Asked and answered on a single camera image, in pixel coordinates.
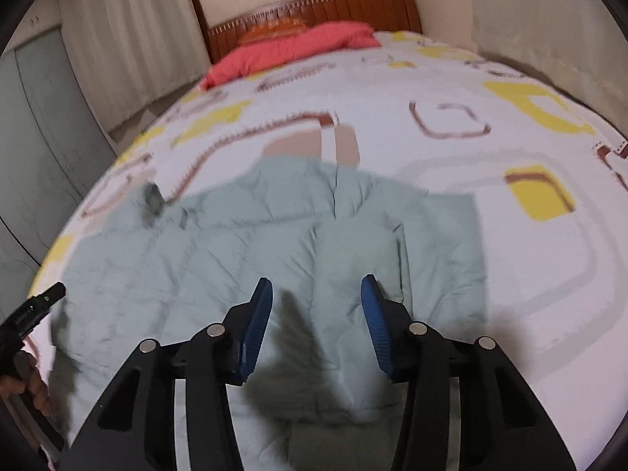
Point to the orange cushion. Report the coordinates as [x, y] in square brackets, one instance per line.
[274, 28]

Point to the frosted glass sliding door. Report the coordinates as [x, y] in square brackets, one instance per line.
[44, 132]

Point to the person's left hand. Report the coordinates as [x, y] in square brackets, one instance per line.
[38, 387]

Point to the light green puffer jacket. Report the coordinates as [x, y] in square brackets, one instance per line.
[221, 255]

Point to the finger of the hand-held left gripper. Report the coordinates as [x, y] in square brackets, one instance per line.
[49, 295]

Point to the wooden headboard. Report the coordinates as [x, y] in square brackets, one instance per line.
[373, 7]

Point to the red quilt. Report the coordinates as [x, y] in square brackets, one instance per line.
[289, 49]

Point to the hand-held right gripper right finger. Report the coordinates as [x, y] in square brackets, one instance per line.
[375, 324]

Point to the white sheer curtain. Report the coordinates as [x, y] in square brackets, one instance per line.
[132, 44]

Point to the white patterned bed sheet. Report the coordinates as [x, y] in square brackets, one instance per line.
[402, 147]

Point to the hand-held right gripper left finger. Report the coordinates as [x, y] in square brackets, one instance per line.
[255, 324]

